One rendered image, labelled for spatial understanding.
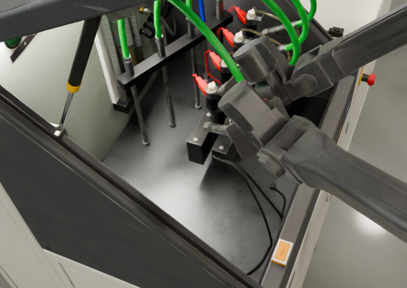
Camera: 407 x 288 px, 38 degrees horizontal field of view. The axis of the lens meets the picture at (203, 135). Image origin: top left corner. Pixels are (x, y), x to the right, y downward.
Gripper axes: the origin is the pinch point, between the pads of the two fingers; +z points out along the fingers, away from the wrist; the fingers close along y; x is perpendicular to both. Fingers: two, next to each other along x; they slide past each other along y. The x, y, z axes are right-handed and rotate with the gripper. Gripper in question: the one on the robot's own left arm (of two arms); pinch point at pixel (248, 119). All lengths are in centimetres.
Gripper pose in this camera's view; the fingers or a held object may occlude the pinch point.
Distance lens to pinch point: 105.5
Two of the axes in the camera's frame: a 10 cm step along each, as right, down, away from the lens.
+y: -8.6, 5.2, -0.3
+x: 4.9, 8.3, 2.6
